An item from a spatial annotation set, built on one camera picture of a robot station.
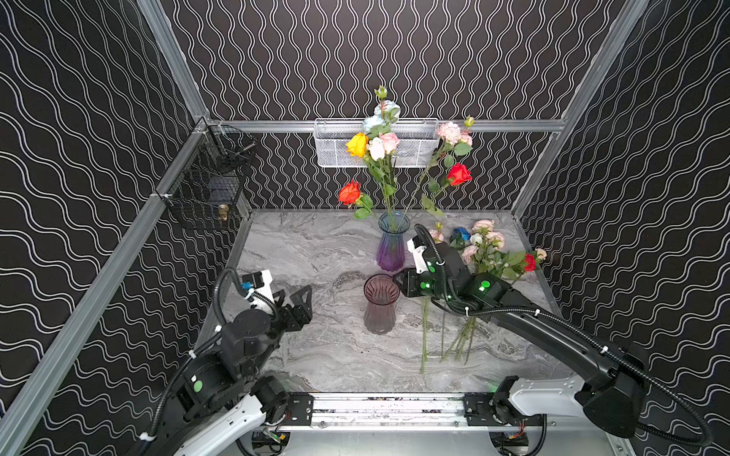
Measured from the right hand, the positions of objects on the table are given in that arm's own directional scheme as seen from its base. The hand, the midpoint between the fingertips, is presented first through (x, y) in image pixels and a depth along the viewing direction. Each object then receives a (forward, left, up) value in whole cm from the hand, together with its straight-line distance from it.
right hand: (396, 275), depth 75 cm
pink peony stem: (-7, -10, -24) cm, 26 cm away
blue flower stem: (+29, -26, -18) cm, 43 cm away
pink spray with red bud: (+24, -35, -20) cm, 47 cm away
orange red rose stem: (+20, +12, +10) cm, 26 cm away
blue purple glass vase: (+18, 0, -12) cm, 21 cm away
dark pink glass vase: (-2, +4, -5) cm, 7 cm away
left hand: (-9, +21, +8) cm, 24 cm away
